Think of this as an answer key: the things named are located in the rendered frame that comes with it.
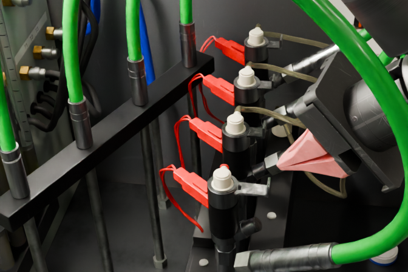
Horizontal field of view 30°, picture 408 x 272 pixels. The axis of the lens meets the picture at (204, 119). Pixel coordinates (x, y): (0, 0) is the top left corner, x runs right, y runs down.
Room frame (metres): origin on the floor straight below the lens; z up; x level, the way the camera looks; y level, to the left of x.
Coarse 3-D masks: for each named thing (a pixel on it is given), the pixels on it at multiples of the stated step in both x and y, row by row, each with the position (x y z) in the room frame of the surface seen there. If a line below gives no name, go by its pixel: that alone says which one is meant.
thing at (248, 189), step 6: (246, 186) 0.50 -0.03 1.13; (252, 186) 0.50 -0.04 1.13; (258, 186) 0.50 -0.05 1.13; (264, 186) 0.50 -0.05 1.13; (234, 192) 0.49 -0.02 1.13; (240, 192) 0.49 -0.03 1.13; (246, 192) 0.49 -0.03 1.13; (252, 192) 0.49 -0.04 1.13; (258, 192) 0.49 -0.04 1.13; (264, 192) 0.49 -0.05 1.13
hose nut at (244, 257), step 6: (246, 252) 0.41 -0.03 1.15; (252, 252) 0.40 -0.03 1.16; (240, 258) 0.40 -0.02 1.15; (246, 258) 0.40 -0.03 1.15; (234, 264) 0.40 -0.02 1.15; (240, 264) 0.40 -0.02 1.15; (246, 264) 0.39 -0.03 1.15; (240, 270) 0.40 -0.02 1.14; (246, 270) 0.39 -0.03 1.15; (252, 270) 0.39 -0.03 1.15
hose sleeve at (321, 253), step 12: (264, 252) 0.40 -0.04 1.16; (276, 252) 0.39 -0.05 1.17; (288, 252) 0.38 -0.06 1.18; (300, 252) 0.37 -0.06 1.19; (312, 252) 0.37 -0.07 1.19; (324, 252) 0.36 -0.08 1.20; (252, 264) 0.39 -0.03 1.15; (264, 264) 0.39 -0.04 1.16; (276, 264) 0.38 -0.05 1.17; (288, 264) 0.37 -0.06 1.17; (300, 264) 0.37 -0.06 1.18; (312, 264) 0.36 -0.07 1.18; (324, 264) 0.36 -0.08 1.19; (336, 264) 0.36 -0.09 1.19
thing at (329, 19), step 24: (0, 0) 0.53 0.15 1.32; (312, 0) 0.37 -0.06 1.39; (336, 24) 0.36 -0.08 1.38; (360, 48) 0.36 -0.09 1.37; (0, 72) 0.54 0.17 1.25; (360, 72) 0.35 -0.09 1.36; (384, 72) 0.35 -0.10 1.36; (0, 96) 0.54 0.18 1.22; (384, 96) 0.34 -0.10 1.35; (0, 120) 0.54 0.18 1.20; (0, 144) 0.55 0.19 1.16; (360, 240) 0.35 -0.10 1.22; (384, 240) 0.34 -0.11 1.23
